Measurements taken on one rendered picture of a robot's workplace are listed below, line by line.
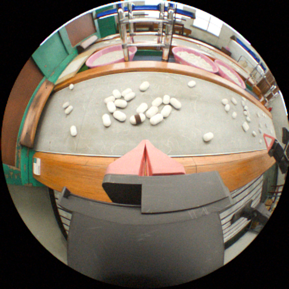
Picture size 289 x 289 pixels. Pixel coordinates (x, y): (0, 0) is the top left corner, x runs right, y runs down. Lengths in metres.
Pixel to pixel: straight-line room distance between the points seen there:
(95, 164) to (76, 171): 0.06
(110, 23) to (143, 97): 2.72
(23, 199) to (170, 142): 1.47
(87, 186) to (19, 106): 0.44
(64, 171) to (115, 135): 0.18
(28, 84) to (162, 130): 0.59
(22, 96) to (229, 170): 0.77
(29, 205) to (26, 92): 1.21
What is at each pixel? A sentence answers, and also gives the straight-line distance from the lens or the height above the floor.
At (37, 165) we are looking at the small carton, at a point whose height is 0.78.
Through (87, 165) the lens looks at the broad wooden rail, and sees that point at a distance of 0.25.
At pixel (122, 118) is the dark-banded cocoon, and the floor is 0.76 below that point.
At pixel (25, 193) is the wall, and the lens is 1.43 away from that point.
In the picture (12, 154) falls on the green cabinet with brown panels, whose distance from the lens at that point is 0.50.
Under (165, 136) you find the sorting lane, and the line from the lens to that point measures 0.25.
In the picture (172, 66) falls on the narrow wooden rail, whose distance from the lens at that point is 0.42.
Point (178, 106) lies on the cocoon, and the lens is 0.28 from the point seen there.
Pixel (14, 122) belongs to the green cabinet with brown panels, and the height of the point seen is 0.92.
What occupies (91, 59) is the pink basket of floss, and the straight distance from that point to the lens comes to 0.65.
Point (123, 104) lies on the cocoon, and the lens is 0.28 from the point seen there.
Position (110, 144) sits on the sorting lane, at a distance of 0.26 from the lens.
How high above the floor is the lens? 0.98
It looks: 76 degrees down
